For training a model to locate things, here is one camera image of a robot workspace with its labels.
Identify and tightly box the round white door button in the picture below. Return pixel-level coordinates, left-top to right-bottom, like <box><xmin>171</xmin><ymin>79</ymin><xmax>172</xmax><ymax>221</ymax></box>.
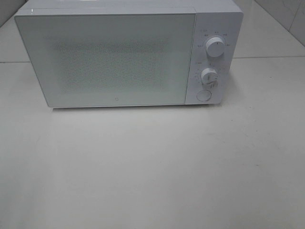
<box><xmin>196</xmin><ymin>90</ymin><xmax>212</xmax><ymax>102</ymax></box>

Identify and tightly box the white timer knob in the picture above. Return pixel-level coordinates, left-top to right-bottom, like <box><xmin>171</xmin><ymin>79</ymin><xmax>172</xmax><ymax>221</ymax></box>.
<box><xmin>201</xmin><ymin>68</ymin><xmax>218</xmax><ymax>85</ymax></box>

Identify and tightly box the white microwave door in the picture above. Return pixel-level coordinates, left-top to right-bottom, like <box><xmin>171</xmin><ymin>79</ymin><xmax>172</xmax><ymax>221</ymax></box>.
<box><xmin>15</xmin><ymin>14</ymin><xmax>195</xmax><ymax>108</ymax></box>

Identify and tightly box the white microwave oven body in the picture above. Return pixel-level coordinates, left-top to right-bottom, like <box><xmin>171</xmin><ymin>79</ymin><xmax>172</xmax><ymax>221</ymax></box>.
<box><xmin>14</xmin><ymin>0</ymin><xmax>244</xmax><ymax>105</ymax></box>

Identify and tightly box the upper white power knob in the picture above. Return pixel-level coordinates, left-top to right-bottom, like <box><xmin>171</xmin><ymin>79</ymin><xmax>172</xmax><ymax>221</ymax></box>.
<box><xmin>205</xmin><ymin>36</ymin><xmax>225</xmax><ymax>58</ymax></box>

